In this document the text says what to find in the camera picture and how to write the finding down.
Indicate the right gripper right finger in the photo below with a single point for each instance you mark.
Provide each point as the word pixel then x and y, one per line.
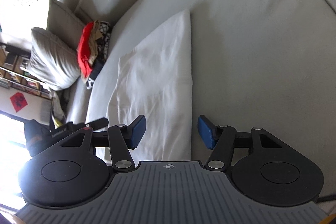
pixel 261 166

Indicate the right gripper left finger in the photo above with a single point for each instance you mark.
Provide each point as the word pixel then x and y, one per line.
pixel 79 167

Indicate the white t-shirt with script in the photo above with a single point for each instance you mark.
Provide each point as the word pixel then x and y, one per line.
pixel 154 79

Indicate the red and patterned clothes pile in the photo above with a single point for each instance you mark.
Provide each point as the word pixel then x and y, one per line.
pixel 92 51

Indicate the red paper decoration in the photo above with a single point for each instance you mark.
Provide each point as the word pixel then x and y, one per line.
pixel 18 101

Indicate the bookshelf with books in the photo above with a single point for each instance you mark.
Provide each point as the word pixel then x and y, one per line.
pixel 14 72

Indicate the beige throw pillow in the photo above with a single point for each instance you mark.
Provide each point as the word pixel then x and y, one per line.
pixel 52 61
pixel 63 23

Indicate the grey sofa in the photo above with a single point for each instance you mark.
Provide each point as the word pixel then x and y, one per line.
pixel 262 63

